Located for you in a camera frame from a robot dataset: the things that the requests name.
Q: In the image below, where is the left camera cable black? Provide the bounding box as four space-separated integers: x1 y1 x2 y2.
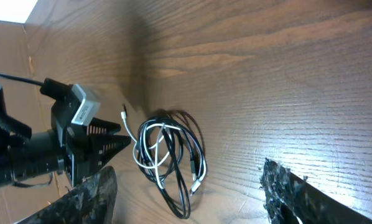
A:
0 73 72 100

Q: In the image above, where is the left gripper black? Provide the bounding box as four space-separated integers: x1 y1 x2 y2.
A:
51 93 131 187

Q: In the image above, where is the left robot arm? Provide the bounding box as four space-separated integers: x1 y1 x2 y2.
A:
0 78 131 187

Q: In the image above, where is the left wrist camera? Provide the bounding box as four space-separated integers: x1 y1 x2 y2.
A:
71 84 101 126

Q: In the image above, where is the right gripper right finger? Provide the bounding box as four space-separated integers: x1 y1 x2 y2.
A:
259 157 372 224

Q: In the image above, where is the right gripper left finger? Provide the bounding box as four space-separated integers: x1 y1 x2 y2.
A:
19 166 118 224

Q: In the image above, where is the black USB cable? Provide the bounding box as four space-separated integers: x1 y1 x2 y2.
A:
137 109 208 220

